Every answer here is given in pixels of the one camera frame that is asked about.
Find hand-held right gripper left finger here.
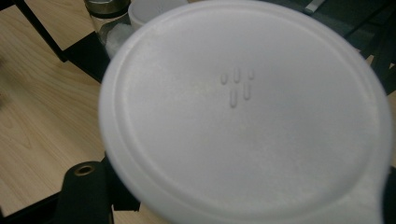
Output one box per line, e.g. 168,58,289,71
103,153,141,213

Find white-lid jar white contents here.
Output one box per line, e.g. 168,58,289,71
128,0,189,31

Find white-lid jar brown contents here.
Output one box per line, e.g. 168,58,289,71
97,0,393,224

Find silver-lid glass jar white contents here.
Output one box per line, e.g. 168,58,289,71
83,0,138,59

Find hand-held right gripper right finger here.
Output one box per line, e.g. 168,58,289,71
382,166,396,224

